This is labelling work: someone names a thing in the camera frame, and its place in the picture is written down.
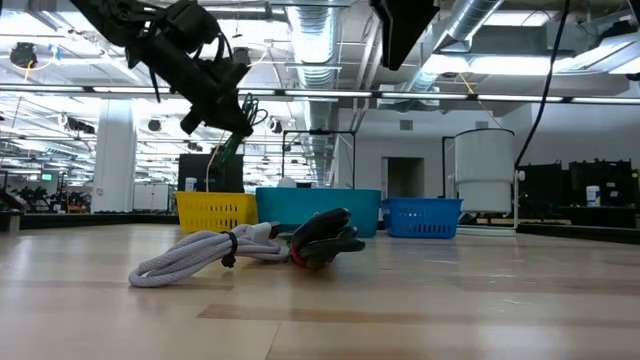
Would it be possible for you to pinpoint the yellow slotted plastic basket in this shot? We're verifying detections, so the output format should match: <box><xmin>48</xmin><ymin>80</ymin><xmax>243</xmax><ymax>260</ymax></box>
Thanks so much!
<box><xmin>174</xmin><ymin>190</ymin><xmax>259</xmax><ymax>235</ymax></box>

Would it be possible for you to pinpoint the black ceiling speaker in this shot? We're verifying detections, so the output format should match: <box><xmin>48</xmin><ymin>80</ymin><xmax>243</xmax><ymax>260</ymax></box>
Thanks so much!
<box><xmin>8</xmin><ymin>42</ymin><xmax>39</xmax><ymax>70</ymax></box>

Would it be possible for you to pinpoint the black cabinet row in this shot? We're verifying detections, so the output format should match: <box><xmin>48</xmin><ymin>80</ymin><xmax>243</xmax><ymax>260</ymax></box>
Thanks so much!
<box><xmin>518</xmin><ymin>158</ymin><xmax>640</xmax><ymax>209</ymax></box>

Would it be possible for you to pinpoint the black tube frame stand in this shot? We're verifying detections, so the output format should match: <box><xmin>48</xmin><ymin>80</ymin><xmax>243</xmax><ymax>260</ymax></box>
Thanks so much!
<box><xmin>281</xmin><ymin>128</ymin><xmax>357</xmax><ymax>190</ymax></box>

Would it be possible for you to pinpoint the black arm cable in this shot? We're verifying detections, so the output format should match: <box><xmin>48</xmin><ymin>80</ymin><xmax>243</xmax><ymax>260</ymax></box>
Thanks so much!
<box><xmin>513</xmin><ymin>0</ymin><xmax>572</xmax><ymax>170</ymax></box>

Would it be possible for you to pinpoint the white braided cable bundle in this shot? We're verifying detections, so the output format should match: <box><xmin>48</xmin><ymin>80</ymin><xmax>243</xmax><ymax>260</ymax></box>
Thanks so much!
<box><xmin>128</xmin><ymin>221</ymin><xmax>282</xmax><ymax>289</ymax></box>

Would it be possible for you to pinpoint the white cylinder container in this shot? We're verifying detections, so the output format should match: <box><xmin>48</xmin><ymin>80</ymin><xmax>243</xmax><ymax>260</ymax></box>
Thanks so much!
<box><xmin>452</xmin><ymin>127</ymin><xmax>527</xmax><ymax>238</ymax></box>

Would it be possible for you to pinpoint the blue slotted plastic basket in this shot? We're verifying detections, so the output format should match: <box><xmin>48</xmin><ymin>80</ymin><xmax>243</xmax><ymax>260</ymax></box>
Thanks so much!
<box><xmin>380</xmin><ymin>197</ymin><xmax>464</xmax><ymax>240</ymax></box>

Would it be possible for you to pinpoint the black and red glove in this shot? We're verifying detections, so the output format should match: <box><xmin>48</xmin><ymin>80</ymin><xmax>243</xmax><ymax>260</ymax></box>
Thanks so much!
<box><xmin>288</xmin><ymin>207</ymin><xmax>367</xmax><ymax>272</ymax></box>

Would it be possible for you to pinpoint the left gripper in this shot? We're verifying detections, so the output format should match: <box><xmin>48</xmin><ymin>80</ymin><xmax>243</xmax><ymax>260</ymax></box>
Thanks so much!
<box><xmin>123</xmin><ymin>0</ymin><xmax>255</xmax><ymax>138</ymax></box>

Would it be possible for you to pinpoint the white building pillar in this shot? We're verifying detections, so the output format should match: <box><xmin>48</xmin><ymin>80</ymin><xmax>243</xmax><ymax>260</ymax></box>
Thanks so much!
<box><xmin>90</xmin><ymin>97</ymin><xmax>139</xmax><ymax>215</ymax></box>

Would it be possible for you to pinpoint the silver ventilation duct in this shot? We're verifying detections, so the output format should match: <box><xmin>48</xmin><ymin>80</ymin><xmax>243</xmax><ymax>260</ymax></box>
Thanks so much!
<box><xmin>399</xmin><ymin>0</ymin><xmax>504</xmax><ymax>94</ymax></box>
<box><xmin>284</xmin><ymin>0</ymin><xmax>346</xmax><ymax>186</ymax></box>

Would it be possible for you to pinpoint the teal plastic bin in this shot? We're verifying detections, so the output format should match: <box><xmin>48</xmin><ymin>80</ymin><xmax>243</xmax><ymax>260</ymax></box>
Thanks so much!
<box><xmin>255</xmin><ymin>187</ymin><xmax>383</xmax><ymax>239</ymax></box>

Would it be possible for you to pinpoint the green braided cable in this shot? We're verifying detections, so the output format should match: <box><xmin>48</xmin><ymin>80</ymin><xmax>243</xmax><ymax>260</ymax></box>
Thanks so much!
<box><xmin>215</xmin><ymin>93</ymin><xmax>270</xmax><ymax>169</ymax></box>

